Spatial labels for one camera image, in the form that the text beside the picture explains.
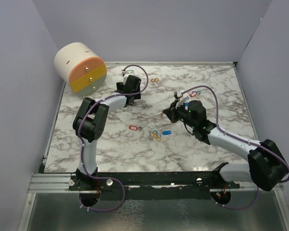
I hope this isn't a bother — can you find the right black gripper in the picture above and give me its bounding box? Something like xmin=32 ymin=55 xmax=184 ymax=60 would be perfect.
xmin=163 ymin=99 xmax=197 ymax=129

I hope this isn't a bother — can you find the black mounting base bar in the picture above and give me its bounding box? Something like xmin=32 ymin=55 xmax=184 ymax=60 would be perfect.
xmin=69 ymin=170 xmax=239 ymax=200

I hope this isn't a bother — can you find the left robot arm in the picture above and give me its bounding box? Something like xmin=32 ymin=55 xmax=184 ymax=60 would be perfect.
xmin=73 ymin=75 xmax=141 ymax=190

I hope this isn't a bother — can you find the round three-drawer storage box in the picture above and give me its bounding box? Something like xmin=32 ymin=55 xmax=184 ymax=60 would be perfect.
xmin=54 ymin=42 xmax=107 ymax=98

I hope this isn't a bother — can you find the orange blue carabiner cluster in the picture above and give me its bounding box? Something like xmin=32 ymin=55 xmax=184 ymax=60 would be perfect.
xmin=151 ymin=130 xmax=161 ymax=141

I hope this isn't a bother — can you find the aluminium rail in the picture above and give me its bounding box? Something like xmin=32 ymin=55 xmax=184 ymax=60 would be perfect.
xmin=28 ymin=170 xmax=282 ymax=193

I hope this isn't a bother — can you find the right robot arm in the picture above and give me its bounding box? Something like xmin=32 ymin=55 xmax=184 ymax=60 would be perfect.
xmin=163 ymin=100 xmax=289 ymax=191

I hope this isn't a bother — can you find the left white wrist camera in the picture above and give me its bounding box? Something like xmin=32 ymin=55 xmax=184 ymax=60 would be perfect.
xmin=121 ymin=70 xmax=134 ymax=76

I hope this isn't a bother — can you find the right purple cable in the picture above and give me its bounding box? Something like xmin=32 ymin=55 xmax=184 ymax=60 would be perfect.
xmin=180 ymin=85 xmax=289 ymax=209

